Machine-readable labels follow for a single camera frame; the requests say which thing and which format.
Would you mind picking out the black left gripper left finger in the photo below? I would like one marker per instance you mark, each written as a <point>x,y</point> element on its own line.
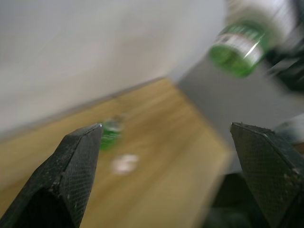
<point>59,178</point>

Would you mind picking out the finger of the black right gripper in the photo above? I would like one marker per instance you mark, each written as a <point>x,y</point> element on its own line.
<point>298,12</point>
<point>287,69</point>

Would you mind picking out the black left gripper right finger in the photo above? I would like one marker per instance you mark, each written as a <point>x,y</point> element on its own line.
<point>268,171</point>

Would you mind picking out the white mosquito repellent heater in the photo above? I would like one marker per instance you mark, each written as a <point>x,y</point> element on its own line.
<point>261,12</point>

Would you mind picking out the green liquid bottle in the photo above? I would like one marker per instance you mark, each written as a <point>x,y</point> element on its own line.
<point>237,52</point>

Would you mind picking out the white bottle cap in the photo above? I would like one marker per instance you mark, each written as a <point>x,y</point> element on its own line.
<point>124,164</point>

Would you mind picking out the green bottle with wick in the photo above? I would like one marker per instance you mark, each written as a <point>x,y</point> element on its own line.
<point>112,134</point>

